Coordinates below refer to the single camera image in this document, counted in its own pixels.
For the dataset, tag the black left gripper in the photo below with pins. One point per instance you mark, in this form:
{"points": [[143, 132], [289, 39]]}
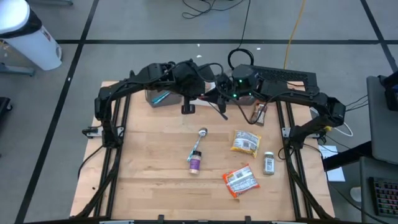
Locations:
{"points": [[189, 81]]}

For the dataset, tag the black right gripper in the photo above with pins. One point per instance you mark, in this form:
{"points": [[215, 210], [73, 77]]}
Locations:
{"points": [[224, 87]]}

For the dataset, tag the teal silicone spoon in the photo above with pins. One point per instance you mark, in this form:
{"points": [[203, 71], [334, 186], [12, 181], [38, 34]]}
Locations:
{"points": [[161, 97]]}

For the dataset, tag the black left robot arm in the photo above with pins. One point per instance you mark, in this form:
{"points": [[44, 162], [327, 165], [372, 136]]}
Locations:
{"points": [[124, 85]]}

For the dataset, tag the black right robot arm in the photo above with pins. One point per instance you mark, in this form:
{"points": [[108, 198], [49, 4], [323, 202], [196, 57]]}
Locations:
{"points": [[295, 95]]}

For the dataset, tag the brown spice jar white label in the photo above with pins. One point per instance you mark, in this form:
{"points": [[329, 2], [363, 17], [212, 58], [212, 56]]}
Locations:
{"points": [[259, 114]]}

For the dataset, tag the yellow ramen packet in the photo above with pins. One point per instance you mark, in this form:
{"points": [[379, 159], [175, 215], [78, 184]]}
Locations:
{"points": [[245, 143]]}

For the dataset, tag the purple label spice jar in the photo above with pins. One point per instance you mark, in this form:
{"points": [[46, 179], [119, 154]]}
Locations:
{"points": [[196, 163]]}

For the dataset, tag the grey label spice jar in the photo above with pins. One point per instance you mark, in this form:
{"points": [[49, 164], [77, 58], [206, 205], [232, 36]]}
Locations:
{"points": [[269, 165]]}

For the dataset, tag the orange ramen packet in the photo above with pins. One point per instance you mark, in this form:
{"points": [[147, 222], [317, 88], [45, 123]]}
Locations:
{"points": [[241, 182]]}

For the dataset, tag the black desk beam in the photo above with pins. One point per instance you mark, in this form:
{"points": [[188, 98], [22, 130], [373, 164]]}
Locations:
{"points": [[345, 157]]}

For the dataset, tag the white paper sheet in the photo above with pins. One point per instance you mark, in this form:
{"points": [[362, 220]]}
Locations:
{"points": [[335, 175]]}

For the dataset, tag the white trash can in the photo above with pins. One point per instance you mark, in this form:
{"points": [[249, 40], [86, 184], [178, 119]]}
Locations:
{"points": [[34, 49]]}

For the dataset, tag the grey table foot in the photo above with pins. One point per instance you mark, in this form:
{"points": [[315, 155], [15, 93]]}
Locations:
{"points": [[15, 70], [49, 2]]}

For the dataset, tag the black desktop device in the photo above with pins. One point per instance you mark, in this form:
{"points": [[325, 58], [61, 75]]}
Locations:
{"points": [[391, 93]]}

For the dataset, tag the white computer mouse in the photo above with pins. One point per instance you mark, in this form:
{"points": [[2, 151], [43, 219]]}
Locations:
{"points": [[356, 194]]}

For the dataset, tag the dark grey desk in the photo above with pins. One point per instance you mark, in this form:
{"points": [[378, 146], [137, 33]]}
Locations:
{"points": [[365, 186]]}

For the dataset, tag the backlit black keyboard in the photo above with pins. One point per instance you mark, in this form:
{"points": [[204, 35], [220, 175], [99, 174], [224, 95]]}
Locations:
{"points": [[385, 196]]}

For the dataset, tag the black aluminium table frame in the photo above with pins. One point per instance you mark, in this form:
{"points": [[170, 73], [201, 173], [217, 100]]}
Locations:
{"points": [[114, 161]]}

